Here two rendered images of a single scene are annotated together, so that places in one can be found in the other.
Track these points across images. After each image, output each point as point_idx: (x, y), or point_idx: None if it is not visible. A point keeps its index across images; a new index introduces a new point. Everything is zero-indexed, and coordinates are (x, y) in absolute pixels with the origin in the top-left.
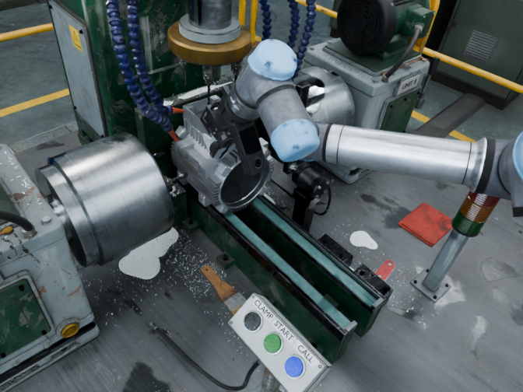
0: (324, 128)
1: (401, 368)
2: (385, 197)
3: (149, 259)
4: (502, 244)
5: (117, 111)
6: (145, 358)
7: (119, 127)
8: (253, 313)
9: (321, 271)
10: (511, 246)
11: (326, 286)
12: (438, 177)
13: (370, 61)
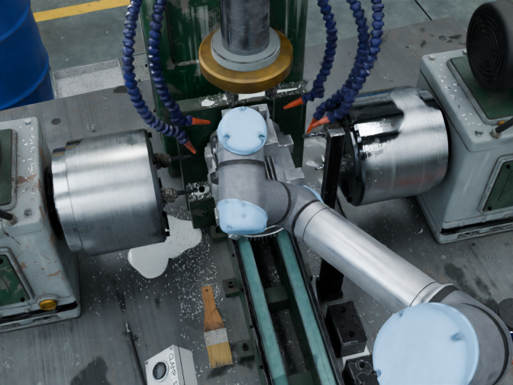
0: (301, 205)
1: None
2: (479, 279)
3: (159, 257)
4: None
5: None
6: (106, 356)
7: (166, 108)
8: (162, 364)
9: (307, 344)
10: None
11: (309, 362)
12: (386, 307)
13: (495, 100)
